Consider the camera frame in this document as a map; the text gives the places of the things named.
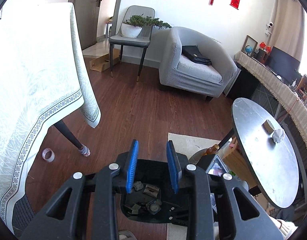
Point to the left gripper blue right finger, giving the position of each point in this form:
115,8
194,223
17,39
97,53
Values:
173,166

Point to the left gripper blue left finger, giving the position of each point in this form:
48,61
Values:
131,164

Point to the brown cardboard tape roll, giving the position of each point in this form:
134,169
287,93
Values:
268,126

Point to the black trash bin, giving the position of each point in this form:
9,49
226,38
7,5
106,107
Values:
152,199

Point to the beige floor rug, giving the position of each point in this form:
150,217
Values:
188,146

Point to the dark dining table leg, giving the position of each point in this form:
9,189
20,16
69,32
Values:
65,131

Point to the grey slipper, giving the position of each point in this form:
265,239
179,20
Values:
126,235

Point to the white tape roll on floor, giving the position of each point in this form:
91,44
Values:
48,155

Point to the round grey coffee table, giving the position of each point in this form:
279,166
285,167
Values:
273,165

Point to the grey armchair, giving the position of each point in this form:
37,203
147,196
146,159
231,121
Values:
178,71

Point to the black handbag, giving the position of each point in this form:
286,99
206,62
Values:
194,55

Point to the flat cardboard box on floor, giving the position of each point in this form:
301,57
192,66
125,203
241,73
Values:
102,63

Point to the grey dining chair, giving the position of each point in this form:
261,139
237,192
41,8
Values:
142,41

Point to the small blue globe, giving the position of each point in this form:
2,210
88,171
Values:
248,50

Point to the beige fringed desk cloth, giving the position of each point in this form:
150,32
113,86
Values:
288,100

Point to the potted green plant white pot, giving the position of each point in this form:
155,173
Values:
132,27

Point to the black computer monitor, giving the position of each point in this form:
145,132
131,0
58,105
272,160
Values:
283,64

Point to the wooden desk shelf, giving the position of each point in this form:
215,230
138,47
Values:
301,90

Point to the grey door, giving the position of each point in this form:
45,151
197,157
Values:
87,14

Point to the wooden picture frame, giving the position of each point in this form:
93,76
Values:
249,41

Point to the white security camera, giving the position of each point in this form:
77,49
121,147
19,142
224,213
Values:
269,27

